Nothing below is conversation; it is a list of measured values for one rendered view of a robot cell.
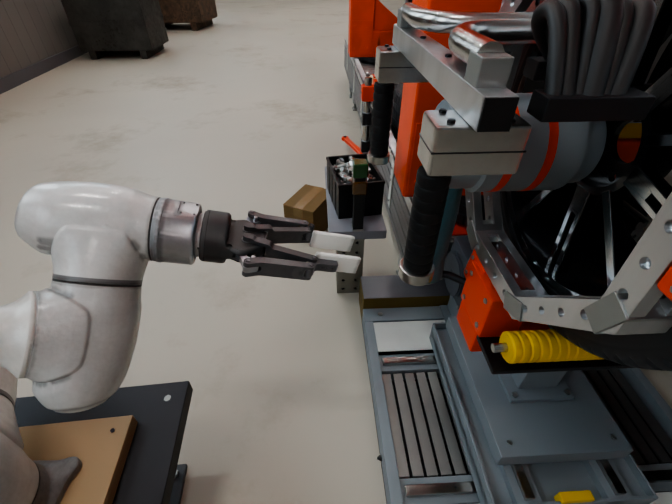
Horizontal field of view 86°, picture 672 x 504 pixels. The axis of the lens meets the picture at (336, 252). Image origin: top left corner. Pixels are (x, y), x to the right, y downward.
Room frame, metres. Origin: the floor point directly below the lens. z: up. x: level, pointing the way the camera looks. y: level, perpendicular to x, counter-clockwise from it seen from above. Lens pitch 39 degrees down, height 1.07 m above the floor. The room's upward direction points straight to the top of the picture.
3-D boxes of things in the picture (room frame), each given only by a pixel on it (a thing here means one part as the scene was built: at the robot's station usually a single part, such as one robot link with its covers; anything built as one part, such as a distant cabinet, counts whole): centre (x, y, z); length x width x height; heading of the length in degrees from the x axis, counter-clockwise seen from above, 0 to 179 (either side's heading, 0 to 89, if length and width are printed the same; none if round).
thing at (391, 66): (0.69, -0.12, 0.93); 0.09 x 0.05 x 0.05; 93
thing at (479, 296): (0.53, -0.37, 0.48); 0.16 x 0.12 x 0.17; 93
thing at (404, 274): (0.35, -0.10, 0.83); 0.04 x 0.04 x 0.16
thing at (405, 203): (2.27, -0.24, 0.28); 2.47 x 0.09 x 0.22; 3
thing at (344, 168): (1.03, -0.06, 0.51); 0.20 x 0.14 x 0.13; 11
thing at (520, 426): (0.54, -0.50, 0.32); 0.40 x 0.30 x 0.28; 3
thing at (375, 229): (1.07, -0.05, 0.44); 0.43 x 0.17 x 0.03; 3
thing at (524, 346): (0.41, -0.43, 0.51); 0.29 x 0.06 x 0.06; 93
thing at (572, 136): (0.52, -0.26, 0.85); 0.21 x 0.14 x 0.14; 93
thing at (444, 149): (0.35, -0.13, 0.93); 0.09 x 0.05 x 0.05; 93
